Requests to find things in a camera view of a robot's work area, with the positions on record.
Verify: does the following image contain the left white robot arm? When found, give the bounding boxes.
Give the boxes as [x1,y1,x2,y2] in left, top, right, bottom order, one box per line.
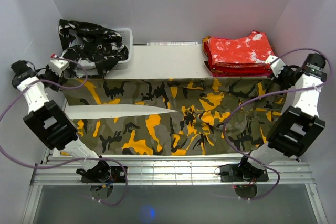
[11,56,112,183]

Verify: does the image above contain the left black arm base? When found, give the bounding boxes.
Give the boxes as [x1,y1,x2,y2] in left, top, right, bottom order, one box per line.
[80,166,128,183]

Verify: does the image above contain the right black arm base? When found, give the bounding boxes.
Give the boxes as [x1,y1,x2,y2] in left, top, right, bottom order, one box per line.
[219,164,269,182]

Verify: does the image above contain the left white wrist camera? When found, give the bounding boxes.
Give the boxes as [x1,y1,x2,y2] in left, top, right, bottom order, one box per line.
[48,54,69,77]

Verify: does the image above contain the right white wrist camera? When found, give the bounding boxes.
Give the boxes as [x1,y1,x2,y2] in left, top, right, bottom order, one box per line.
[265,55,286,78]

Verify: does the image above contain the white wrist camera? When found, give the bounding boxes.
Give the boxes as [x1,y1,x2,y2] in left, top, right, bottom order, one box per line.
[48,54,69,77]
[265,55,286,78]

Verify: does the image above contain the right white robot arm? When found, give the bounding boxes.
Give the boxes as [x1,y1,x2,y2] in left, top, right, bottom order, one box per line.
[237,53,327,180]

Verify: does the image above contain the white plastic basket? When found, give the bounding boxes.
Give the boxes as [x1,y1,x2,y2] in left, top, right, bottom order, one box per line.
[61,27,133,71]

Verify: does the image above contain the orange green camouflage trousers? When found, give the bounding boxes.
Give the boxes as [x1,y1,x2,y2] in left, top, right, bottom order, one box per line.
[63,77,286,156]

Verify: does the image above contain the purple cable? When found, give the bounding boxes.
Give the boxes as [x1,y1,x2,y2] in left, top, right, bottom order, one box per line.
[214,48,333,201]
[0,57,128,206]

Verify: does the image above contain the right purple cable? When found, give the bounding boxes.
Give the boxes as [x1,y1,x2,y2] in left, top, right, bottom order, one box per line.
[214,48,333,201]

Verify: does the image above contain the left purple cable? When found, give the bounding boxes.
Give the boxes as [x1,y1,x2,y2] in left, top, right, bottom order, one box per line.
[0,57,128,206]

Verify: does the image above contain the red folded trousers stack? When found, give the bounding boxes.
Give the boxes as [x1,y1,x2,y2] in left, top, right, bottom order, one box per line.
[202,44,271,77]

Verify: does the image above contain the aluminium rail frame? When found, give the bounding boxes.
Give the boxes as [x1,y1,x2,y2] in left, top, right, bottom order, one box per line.
[31,154,315,186]

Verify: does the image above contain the black white camouflage trousers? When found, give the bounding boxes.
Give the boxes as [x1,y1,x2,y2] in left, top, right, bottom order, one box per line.
[58,18,129,79]

